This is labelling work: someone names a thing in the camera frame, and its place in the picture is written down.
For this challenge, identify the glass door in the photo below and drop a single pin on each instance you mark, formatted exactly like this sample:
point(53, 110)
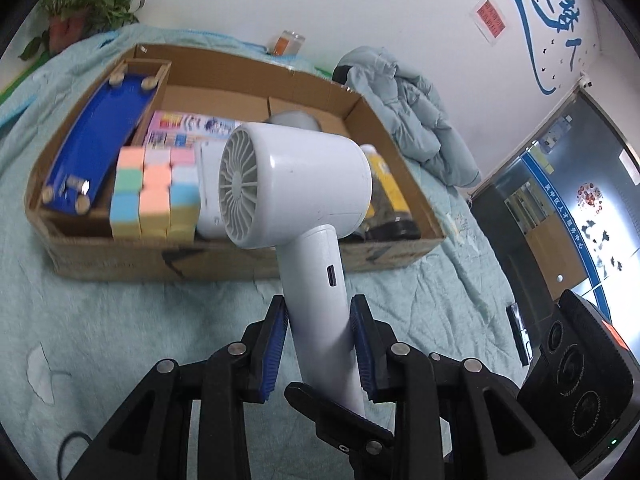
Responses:
point(550, 200)

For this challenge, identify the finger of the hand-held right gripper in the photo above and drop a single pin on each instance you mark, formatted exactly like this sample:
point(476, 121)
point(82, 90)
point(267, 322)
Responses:
point(340, 420)

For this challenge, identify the white rectangular device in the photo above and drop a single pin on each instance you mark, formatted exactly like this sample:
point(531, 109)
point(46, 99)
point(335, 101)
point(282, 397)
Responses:
point(209, 195)

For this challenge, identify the silver metal tin can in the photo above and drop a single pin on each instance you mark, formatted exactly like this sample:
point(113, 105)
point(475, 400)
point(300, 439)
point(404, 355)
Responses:
point(295, 121)

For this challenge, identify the cardboard box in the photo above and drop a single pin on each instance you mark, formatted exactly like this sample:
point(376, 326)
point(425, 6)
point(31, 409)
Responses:
point(125, 260)

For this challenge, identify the colourful board game box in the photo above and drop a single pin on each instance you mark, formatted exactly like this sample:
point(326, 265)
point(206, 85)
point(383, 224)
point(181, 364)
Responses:
point(190, 127)

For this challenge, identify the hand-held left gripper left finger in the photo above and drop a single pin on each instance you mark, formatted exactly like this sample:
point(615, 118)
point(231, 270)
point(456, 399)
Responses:
point(272, 355)

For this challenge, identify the black phone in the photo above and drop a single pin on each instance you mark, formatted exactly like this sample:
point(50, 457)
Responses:
point(517, 332)

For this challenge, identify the dark jar with yellow label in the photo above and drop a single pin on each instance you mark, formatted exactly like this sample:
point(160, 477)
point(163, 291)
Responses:
point(387, 195)

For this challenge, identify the pastel puzzle cube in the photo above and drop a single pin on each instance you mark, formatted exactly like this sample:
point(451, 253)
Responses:
point(155, 205)

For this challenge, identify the blue curved board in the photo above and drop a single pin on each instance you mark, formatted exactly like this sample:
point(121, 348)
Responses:
point(100, 130)

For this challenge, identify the white hair dryer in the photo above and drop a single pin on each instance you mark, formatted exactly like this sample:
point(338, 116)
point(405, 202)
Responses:
point(310, 170)

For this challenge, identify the small can with orange label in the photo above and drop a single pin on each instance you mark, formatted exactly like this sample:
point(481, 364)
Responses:
point(289, 44)

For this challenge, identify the red wall sign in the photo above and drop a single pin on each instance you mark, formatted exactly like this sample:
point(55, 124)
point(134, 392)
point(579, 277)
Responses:
point(492, 19)

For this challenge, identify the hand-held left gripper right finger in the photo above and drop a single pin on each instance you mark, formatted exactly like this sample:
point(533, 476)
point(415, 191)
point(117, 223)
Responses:
point(362, 355)

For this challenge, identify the white security camera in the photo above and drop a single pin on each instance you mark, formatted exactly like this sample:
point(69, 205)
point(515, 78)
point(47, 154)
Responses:
point(586, 83)

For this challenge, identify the light blue puffer jacket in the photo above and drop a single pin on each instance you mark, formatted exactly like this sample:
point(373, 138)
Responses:
point(410, 110)

